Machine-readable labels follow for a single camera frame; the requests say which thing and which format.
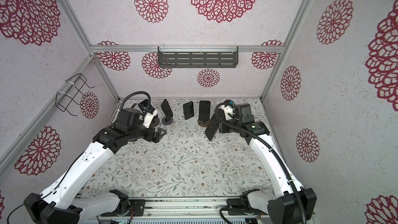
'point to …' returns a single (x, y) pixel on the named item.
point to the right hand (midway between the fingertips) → (217, 120)
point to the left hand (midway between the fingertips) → (156, 130)
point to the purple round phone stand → (167, 123)
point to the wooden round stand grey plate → (203, 123)
